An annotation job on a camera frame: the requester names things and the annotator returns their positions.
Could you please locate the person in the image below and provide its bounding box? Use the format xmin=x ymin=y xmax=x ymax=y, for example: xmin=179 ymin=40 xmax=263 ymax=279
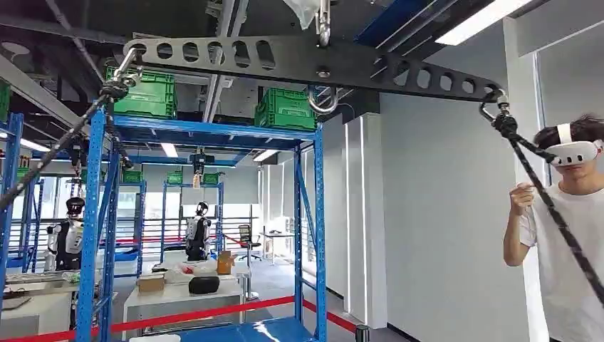
xmin=502 ymin=113 xmax=604 ymax=342

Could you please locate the white work table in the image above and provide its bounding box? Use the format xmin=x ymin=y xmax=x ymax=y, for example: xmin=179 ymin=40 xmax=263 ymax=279
xmin=123 ymin=278 xmax=245 ymax=340

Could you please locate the silver stanchion post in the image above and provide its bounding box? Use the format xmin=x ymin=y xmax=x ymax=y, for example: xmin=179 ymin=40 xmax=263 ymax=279
xmin=243 ymin=259 xmax=259 ymax=301

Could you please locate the large blue steel rack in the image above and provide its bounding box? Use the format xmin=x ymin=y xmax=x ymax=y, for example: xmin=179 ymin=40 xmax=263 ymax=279
xmin=75 ymin=105 xmax=329 ymax=342

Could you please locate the white VR headset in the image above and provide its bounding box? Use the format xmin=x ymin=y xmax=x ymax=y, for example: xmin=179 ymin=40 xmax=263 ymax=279
xmin=545 ymin=123 xmax=604 ymax=167

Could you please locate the clear plastic bag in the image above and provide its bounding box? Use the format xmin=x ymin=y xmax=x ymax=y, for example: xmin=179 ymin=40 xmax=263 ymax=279
xmin=162 ymin=259 xmax=219 ymax=284

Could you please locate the silver carabiner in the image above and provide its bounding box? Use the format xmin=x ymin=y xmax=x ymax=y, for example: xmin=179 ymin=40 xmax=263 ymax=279
xmin=110 ymin=46 xmax=145 ymax=88
xmin=479 ymin=89 xmax=511 ymax=125

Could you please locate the open cardboard box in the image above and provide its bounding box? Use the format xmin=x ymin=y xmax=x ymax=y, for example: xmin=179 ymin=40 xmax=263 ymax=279
xmin=217 ymin=251 xmax=239 ymax=276

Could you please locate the grey workbench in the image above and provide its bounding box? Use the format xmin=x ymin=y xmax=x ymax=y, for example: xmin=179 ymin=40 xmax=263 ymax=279
xmin=0 ymin=271 xmax=80 ymax=341

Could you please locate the large green plastic crate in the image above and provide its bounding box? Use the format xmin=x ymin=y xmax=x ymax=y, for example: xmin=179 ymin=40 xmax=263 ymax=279
xmin=0 ymin=80 xmax=11 ymax=123
xmin=104 ymin=66 xmax=178 ymax=120
xmin=254 ymin=88 xmax=318 ymax=132

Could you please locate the blue rack upright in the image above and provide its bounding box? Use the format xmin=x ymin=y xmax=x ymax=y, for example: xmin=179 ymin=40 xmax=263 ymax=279
xmin=0 ymin=113 xmax=24 ymax=303

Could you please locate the silver hoist hook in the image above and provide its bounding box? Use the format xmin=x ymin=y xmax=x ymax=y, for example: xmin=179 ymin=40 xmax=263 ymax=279
xmin=315 ymin=0 xmax=332 ymax=48

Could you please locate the hanging clear plastic sheet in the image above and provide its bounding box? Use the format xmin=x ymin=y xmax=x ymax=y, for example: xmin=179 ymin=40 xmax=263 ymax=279
xmin=283 ymin=0 xmax=322 ymax=30

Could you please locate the narrow blue shelving rack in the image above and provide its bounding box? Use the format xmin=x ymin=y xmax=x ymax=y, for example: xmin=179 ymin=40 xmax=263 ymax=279
xmin=160 ymin=181 xmax=225 ymax=265

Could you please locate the closed cardboard box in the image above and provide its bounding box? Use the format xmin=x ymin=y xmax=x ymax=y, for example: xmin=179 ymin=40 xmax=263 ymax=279
xmin=137 ymin=274 xmax=166 ymax=294

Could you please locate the blue crane beam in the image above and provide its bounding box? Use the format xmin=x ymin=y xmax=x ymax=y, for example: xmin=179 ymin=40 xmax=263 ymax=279
xmin=33 ymin=152 xmax=237 ymax=168

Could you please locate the wide blue shelving rack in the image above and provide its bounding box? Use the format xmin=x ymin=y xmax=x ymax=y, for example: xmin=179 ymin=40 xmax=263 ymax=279
xmin=96 ymin=180 xmax=147 ymax=279

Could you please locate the black office chair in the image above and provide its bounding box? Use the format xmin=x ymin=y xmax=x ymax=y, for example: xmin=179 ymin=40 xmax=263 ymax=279
xmin=237 ymin=224 xmax=262 ymax=262

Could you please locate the person's right hand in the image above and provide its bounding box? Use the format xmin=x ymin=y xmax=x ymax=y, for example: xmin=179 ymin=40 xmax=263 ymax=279
xmin=509 ymin=182 xmax=538 ymax=217

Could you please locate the white desk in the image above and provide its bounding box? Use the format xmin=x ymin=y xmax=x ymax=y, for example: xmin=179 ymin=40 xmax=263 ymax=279
xmin=259 ymin=230 xmax=296 ymax=265

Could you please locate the grey gantry beam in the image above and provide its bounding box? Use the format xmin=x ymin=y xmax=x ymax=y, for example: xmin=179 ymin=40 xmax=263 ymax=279
xmin=0 ymin=54 xmax=90 ymax=135

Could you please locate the black suspension rope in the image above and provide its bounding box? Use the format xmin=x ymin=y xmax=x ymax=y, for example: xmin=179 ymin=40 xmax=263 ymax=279
xmin=0 ymin=80 xmax=130 ymax=213
xmin=490 ymin=113 xmax=604 ymax=308

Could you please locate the blue ceiling beam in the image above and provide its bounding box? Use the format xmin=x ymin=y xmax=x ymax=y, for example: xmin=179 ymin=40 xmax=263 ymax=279
xmin=353 ymin=0 xmax=454 ymax=48

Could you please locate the silver shackle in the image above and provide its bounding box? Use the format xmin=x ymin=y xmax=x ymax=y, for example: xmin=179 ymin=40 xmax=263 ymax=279
xmin=307 ymin=85 xmax=340 ymax=115

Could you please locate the black carrying case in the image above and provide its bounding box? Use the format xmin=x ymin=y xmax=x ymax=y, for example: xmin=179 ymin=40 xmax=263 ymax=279
xmin=188 ymin=276 xmax=222 ymax=296

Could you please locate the black left suspension rope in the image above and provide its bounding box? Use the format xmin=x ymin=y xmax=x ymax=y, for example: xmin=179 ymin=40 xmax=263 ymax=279
xmin=0 ymin=80 xmax=130 ymax=213

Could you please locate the black and white humanoid robot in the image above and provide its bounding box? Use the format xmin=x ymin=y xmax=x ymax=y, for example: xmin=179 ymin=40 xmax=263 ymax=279
xmin=184 ymin=201 xmax=212 ymax=262
xmin=44 ymin=197 xmax=87 ymax=272

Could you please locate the wide ceiling light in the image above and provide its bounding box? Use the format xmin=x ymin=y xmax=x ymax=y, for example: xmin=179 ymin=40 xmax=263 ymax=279
xmin=434 ymin=0 xmax=536 ymax=47

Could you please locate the black right suspension rope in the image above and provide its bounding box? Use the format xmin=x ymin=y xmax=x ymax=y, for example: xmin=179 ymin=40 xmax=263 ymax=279
xmin=490 ymin=113 xmax=604 ymax=308

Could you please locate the black perforated spreader bar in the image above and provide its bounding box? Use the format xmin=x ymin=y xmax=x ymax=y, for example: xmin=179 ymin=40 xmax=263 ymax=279
xmin=123 ymin=35 xmax=504 ymax=104

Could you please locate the black chain hoist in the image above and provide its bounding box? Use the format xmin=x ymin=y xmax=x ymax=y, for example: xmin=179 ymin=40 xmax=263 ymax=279
xmin=66 ymin=137 xmax=88 ymax=175

